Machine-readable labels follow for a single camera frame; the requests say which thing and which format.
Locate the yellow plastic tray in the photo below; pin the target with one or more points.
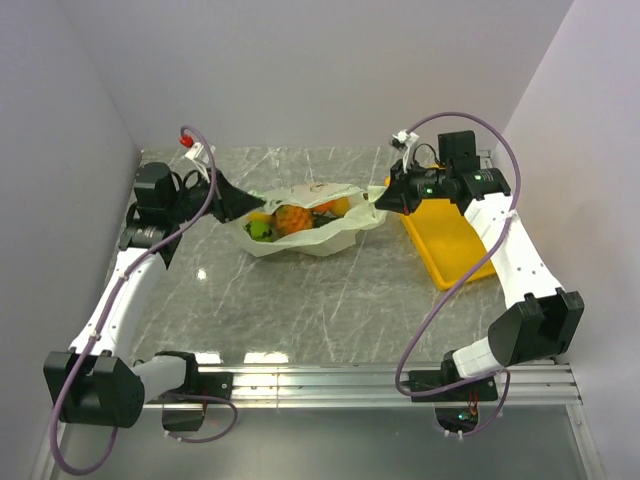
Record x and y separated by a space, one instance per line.
446 243

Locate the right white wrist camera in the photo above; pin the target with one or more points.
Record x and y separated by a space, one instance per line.
405 141

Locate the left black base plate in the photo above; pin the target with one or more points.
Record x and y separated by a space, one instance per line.
210 384

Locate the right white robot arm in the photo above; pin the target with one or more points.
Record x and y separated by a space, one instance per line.
541 317

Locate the pale green plastic bag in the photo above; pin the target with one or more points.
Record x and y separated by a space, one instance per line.
321 242

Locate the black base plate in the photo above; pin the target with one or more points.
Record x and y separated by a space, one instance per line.
210 384
420 381

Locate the aluminium mounting rail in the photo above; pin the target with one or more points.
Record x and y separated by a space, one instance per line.
283 386

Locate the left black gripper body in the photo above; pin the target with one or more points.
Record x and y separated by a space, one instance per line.
188 202

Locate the fake orange pineapple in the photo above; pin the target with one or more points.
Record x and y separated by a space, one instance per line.
291 219

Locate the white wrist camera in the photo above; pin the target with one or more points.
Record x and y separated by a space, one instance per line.
405 141
197 155

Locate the fake green watermelon ball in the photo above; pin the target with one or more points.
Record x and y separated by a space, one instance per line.
259 231

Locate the fake yellow lemon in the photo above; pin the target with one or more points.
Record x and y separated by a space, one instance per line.
340 207

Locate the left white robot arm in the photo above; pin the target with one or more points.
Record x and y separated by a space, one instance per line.
90 383

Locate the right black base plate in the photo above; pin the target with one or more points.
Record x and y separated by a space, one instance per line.
420 381

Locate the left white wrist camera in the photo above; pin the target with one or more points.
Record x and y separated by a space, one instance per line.
197 155

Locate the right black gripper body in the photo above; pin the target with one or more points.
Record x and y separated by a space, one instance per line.
422 185

